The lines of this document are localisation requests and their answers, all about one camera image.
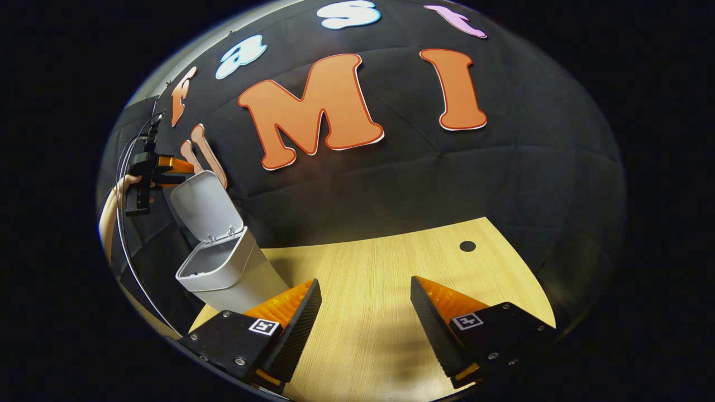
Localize black backdrop cloth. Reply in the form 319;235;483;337
98;0;626;336

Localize wooden desktop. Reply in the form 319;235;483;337
189;217;557;402

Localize white desktop garbage bin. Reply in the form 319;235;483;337
170;170;291;313

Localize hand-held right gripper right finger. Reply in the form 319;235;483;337
409;276;556;390

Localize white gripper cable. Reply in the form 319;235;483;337
115;112;182;337
117;134;150;179

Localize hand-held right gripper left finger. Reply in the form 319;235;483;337
178;279;323;395

